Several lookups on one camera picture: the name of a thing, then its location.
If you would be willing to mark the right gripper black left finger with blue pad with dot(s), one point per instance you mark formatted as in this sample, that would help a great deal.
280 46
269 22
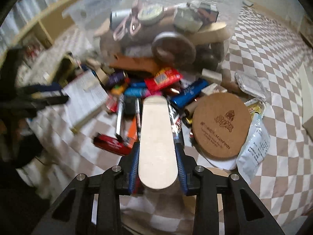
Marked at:
91 205

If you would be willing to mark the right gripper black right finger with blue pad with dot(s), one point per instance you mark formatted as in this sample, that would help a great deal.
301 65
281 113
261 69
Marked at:
243 211

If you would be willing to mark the red glitter box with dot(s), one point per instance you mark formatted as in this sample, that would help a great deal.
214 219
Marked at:
111 144

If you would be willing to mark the beige oblong wooden board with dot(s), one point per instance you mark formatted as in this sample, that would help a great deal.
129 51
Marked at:
157 168

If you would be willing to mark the white foil pouch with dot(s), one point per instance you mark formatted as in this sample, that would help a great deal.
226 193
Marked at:
254 150

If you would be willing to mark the white printed paper booklet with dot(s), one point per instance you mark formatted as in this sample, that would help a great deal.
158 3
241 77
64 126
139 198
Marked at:
85 95

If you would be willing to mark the round cork coaster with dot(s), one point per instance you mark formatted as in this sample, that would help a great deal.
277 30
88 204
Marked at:
220 125

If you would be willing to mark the wooden bedside shelf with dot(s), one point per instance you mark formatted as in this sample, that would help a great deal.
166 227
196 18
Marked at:
47 25

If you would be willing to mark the black marker pen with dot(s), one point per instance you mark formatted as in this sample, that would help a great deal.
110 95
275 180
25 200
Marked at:
138 114

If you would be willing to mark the clear plastic blister pack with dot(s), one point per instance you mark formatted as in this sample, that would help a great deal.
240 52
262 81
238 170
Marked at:
251 85

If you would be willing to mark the blue snack bar wrapper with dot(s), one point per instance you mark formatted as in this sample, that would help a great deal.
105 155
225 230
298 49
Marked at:
188 94

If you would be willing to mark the white cardboard box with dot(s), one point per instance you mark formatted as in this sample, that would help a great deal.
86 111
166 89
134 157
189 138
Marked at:
305 76

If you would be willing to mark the brown leather case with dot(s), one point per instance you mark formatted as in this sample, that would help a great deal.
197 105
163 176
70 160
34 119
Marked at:
141 64

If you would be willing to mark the grey window curtain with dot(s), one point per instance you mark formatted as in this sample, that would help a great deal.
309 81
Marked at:
21 13

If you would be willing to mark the red snack packet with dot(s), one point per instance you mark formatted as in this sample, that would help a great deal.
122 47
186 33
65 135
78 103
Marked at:
163 79

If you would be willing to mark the pink scissors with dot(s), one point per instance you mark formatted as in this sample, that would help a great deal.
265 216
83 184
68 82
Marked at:
129 27

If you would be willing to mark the round tape measure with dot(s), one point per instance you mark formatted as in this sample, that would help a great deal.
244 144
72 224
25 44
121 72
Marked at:
150 14

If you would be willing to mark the clear plastic storage bin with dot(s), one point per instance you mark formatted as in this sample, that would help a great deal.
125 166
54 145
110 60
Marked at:
192 35

